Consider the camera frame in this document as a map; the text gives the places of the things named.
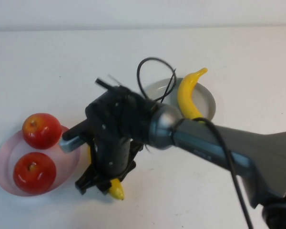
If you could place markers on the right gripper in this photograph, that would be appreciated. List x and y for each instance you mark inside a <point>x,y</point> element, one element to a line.
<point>114,155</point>

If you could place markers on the yellow banana short stem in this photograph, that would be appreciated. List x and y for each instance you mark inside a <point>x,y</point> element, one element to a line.
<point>116,190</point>

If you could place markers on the red apple with yellow patch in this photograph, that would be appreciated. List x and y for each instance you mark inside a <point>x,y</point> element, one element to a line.
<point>41,133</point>

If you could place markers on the yellow banana long stem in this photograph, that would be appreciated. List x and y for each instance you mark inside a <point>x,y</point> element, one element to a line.
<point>186,95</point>

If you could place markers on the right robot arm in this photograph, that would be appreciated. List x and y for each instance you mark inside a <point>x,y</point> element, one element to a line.
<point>205,143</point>

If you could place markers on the pink round plate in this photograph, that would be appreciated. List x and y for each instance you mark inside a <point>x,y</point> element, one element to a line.
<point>66,162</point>

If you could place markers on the grey round plate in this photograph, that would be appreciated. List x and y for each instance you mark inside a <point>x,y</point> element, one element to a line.
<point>205,100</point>

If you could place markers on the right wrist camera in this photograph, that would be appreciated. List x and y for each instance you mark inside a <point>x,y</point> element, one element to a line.
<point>71,145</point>

